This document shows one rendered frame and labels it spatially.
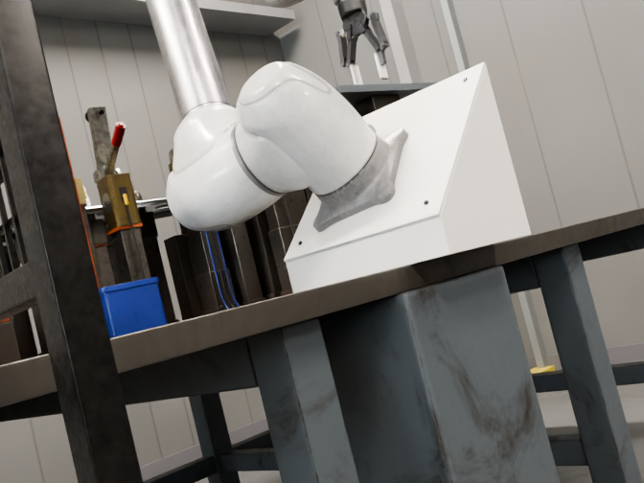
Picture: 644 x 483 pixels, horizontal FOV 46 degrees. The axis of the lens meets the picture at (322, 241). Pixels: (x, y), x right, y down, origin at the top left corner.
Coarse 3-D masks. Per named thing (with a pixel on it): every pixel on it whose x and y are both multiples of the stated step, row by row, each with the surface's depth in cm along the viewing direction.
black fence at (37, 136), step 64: (0, 0) 51; (0, 64) 50; (0, 128) 52; (0, 192) 58; (64, 192) 51; (0, 256) 60; (64, 256) 50; (0, 320) 66; (64, 320) 49; (64, 384) 50; (128, 448) 50
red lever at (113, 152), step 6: (120, 126) 164; (114, 132) 165; (120, 132) 164; (114, 138) 165; (120, 138) 166; (114, 144) 166; (120, 144) 167; (114, 150) 168; (108, 156) 169; (114, 156) 169; (108, 162) 170; (114, 162) 170; (108, 168) 171
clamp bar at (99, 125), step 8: (88, 112) 172; (96, 112) 171; (104, 112) 172; (88, 120) 174; (96, 120) 171; (104, 120) 172; (96, 128) 171; (104, 128) 172; (96, 136) 171; (104, 136) 172; (96, 144) 171; (104, 144) 172; (96, 152) 172; (104, 152) 172; (96, 160) 172; (104, 160) 172
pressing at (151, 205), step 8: (144, 200) 182; (152, 200) 183; (160, 200) 184; (88, 208) 173; (96, 208) 174; (144, 208) 191; (152, 208) 194; (160, 208) 197; (168, 208) 198; (88, 216) 182; (96, 216) 184; (160, 216) 207; (168, 216) 207
